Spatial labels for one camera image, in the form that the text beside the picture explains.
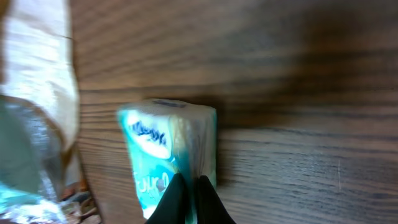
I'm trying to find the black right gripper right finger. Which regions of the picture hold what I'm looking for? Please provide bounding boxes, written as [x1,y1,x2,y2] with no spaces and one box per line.
[195,175,236,224]

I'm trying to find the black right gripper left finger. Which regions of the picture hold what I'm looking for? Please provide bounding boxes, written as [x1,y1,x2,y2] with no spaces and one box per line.
[146,174,188,224]

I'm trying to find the teal tissue pack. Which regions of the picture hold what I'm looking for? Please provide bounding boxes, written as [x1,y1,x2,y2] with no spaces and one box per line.
[117,98,217,219]

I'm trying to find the brown snack pouch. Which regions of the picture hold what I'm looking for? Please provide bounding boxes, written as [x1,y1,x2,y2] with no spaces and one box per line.
[0,0,102,224]

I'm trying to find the teal snack packet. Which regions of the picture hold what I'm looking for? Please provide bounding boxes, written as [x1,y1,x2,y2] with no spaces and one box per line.
[1,100,67,223]

